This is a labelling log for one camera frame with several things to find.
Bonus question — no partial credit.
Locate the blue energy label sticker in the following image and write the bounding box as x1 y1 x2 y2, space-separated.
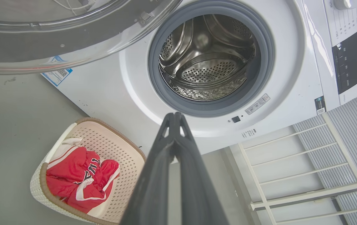
41 56 73 87

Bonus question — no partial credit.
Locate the black QR code sticker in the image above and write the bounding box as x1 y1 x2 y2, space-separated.
314 96 327 115

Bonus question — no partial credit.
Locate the white front-load washing machine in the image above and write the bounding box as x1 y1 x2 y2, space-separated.
41 0 357 155

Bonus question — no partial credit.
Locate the round black glass washer door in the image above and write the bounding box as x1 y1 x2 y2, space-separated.
0 0 183 75

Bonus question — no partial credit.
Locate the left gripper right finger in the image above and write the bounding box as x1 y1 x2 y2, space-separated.
175 112 229 225

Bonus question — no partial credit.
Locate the black washer control display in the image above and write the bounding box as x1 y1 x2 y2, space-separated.
332 27 357 95

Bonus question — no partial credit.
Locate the red sports garment white trim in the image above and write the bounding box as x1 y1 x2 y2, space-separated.
46 146 120 214

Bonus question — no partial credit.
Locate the cream perforated laundry basket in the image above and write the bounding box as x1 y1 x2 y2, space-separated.
30 117 147 225

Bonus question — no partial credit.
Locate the white washer control knob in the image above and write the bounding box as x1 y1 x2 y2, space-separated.
334 0 357 10

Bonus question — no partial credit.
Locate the white metal frame rack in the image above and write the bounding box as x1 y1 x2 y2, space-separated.
227 112 357 225

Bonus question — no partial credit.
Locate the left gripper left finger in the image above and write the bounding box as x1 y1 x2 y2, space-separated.
120 112 176 225

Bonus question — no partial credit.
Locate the grey caution sticker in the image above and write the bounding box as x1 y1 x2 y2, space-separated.
245 93 271 115

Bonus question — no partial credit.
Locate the grey corrugated panel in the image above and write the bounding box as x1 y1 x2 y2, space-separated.
292 90 357 225

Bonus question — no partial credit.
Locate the perforated steel washer drum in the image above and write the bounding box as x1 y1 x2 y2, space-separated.
158 14 256 101

